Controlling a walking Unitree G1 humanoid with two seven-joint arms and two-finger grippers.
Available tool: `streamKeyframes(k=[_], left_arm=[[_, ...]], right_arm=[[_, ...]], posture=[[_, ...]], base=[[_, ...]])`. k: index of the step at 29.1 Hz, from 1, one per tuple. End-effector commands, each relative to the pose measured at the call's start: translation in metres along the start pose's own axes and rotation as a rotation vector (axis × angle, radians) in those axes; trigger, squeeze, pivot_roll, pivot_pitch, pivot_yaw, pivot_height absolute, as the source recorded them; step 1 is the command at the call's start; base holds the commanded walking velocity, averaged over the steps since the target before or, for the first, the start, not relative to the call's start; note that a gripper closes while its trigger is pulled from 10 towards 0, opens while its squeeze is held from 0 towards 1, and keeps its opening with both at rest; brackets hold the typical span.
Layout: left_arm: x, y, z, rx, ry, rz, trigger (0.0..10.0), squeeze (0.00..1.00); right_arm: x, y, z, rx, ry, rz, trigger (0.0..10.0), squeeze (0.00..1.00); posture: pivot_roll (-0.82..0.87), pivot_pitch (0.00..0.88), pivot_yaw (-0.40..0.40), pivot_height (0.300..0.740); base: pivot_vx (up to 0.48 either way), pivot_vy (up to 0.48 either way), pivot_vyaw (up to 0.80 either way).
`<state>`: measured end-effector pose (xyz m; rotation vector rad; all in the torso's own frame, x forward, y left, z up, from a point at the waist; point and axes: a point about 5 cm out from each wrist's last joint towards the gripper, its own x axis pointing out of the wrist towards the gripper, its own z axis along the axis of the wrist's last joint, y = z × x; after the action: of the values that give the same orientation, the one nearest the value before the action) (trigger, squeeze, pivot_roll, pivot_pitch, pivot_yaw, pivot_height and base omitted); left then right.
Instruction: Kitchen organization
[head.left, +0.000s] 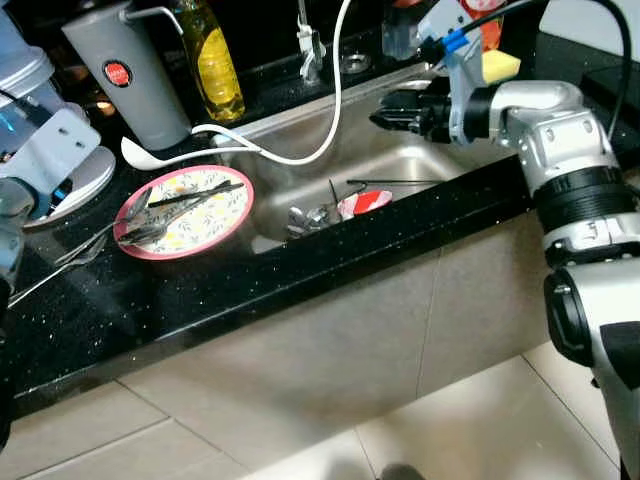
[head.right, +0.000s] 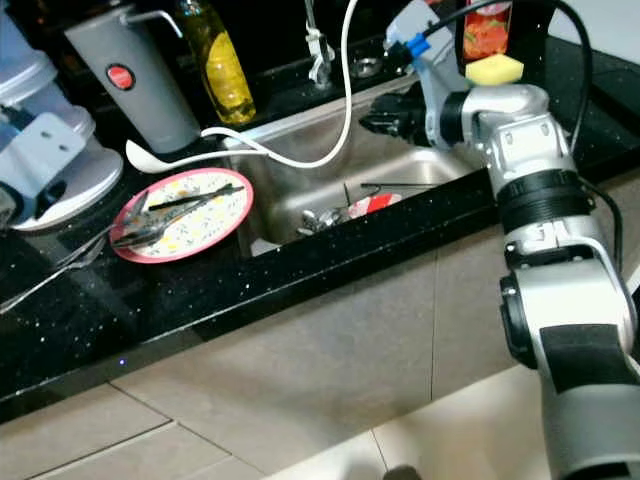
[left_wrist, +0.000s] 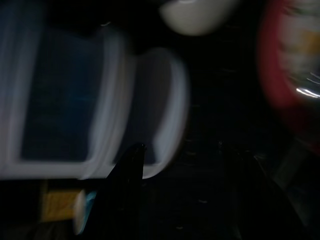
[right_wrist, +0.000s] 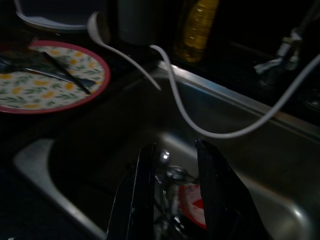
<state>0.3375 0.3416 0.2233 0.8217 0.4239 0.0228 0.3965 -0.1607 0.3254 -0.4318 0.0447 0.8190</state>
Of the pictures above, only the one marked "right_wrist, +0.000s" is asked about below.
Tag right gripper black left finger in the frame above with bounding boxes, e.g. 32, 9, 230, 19
106, 141, 158, 240

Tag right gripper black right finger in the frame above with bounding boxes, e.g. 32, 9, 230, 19
194, 139, 266, 240

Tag floral plate with pink rim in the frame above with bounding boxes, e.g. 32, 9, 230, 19
0, 39, 112, 115

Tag red and white plate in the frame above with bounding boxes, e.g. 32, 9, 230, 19
176, 184, 207, 230

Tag shiny steel utensil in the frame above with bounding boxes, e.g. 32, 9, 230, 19
155, 148, 201, 235

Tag stainless steel sink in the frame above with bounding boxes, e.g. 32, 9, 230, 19
12, 59, 320, 240

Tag dark slim utensil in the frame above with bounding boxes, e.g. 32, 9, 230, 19
42, 51, 93, 95

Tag silver metal spoon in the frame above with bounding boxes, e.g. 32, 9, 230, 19
0, 55, 97, 87

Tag chrome faucet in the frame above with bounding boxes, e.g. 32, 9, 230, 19
253, 0, 320, 76

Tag yellow cooking oil bottle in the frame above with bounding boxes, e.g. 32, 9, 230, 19
174, 0, 221, 64

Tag grey thermos flask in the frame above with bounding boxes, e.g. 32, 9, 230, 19
116, 0, 161, 46

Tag white power cable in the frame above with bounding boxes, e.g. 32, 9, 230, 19
87, 11, 320, 139

